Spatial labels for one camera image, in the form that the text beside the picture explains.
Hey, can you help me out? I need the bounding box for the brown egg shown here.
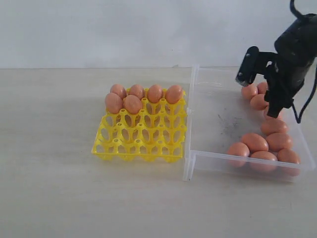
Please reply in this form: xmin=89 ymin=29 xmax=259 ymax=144
xmin=250 ymin=94 xmax=269 ymax=111
xmin=105 ymin=92 xmax=123 ymax=114
xmin=129 ymin=84 xmax=145 ymax=100
xmin=123 ymin=95 xmax=143 ymax=115
xmin=266 ymin=132 xmax=293 ymax=152
xmin=110 ymin=84 xmax=127 ymax=99
xmin=227 ymin=142 xmax=250 ymax=168
xmin=263 ymin=106 xmax=284 ymax=120
xmin=165 ymin=85 xmax=183 ymax=104
xmin=241 ymin=133 xmax=268 ymax=153
xmin=260 ymin=119 xmax=289 ymax=135
xmin=250 ymin=151 xmax=277 ymax=173
xmin=147 ymin=84 xmax=163 ymax=103
xmin=277 ymin=148 xmax=301 ymax=177
xmin=241 ymin=84 xmax=258 ymax=101
xmin=257 ymin=82 xmax=268 ymax=94

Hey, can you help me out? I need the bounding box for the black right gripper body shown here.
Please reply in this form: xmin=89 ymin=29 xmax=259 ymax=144
xmin=264 ymin=62 xmax=306 ymax=118

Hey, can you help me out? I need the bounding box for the clear plastic bin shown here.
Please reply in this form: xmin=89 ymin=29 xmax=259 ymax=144
xmin=183 ymin=65 xmax=316 ymax=181

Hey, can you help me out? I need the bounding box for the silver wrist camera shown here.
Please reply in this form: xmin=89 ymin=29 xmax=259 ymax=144
xmin=235 ymin=46 xmax=277 ymax=87

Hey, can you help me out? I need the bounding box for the black camera cable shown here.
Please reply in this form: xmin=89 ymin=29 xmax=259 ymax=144
xmin=288 ymin=0 xmax=317 ymax=124

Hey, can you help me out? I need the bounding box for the yellow plastic egg tray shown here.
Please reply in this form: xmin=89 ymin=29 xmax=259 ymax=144
xmin=92 ymin=88 xmax=187 ymax=163

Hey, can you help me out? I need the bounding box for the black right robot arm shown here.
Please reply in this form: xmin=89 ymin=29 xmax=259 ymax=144
xmin=264 ymin=13 xmax=317 ymax=118

